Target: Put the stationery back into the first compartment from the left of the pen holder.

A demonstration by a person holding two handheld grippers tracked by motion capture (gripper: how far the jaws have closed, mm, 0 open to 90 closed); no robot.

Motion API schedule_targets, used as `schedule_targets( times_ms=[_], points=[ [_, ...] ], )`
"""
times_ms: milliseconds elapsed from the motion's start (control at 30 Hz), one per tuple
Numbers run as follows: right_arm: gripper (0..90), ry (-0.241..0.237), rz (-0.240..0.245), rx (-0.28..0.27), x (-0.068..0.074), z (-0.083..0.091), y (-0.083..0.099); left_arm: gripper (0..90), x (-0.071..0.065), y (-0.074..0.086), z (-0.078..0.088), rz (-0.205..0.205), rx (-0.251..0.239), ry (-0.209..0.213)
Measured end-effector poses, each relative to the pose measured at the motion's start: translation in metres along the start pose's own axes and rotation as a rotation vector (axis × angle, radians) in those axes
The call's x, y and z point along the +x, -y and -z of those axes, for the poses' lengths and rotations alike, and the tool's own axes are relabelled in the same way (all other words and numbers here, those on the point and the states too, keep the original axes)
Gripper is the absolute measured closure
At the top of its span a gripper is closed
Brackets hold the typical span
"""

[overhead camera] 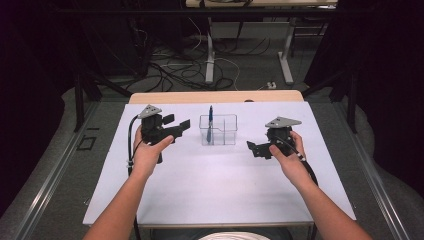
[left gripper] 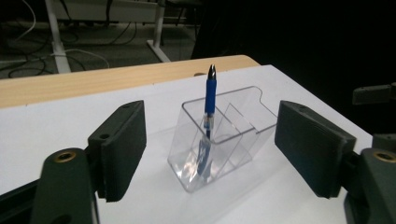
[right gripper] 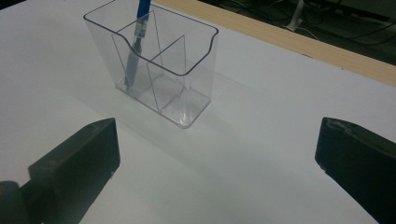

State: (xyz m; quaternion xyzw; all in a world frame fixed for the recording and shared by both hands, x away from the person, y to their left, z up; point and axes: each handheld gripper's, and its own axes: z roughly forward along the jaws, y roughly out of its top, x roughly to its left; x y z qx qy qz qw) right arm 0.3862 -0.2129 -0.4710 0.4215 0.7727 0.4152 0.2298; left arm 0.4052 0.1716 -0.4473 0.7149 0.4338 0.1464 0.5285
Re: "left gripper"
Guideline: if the black floor cable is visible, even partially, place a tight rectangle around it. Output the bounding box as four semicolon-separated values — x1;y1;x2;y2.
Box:
0;55;60;79

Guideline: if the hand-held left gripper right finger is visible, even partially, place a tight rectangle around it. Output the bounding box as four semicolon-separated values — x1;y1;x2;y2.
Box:
275;100;358;200

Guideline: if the blue pen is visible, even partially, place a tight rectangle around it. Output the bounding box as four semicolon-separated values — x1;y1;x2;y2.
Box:
196;63;218;177

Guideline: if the white floor cable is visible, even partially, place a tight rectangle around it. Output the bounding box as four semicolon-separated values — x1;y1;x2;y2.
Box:
49;48;111;70

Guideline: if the white metal desk frame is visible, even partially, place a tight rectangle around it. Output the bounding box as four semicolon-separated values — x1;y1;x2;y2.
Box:
44;0;172;75

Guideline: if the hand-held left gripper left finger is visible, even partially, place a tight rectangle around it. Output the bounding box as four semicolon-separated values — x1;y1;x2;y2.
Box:
88;99;148;203

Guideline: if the clear plastic pen holder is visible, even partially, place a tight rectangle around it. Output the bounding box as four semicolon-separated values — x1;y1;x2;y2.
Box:
167;86;278;194

